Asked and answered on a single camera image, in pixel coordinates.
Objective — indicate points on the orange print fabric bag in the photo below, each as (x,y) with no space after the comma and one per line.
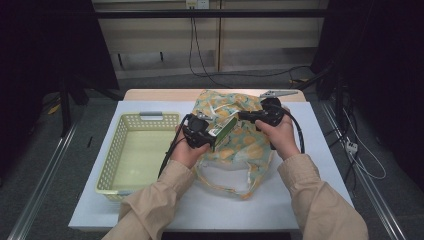
(246,143)

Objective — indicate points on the black metal stand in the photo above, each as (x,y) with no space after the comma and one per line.
(65,110)
(339,93)

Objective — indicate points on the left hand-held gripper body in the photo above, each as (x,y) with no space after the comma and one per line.
(196,131)

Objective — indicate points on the white foam board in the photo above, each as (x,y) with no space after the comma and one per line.
(233,216)

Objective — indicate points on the white wall socket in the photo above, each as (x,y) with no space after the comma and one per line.
(201,4)

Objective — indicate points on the aluminium floor rail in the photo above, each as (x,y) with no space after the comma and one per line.
(376,200)
(43,186)

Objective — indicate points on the person's left hand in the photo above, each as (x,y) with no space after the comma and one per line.
(188,155)

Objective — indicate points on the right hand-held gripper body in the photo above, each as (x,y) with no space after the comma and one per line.
(272,111)

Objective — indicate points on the cream perforated plastic basket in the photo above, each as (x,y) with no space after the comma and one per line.
(143,156)

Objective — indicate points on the person's right hand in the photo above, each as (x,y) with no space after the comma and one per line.
(281,140)

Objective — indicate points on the white power strip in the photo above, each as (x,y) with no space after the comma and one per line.
(351,146)

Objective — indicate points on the black curtain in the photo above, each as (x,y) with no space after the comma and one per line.
(33,50)
(393,66)

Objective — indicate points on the long green and white box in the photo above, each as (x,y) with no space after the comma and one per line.
(228,131)

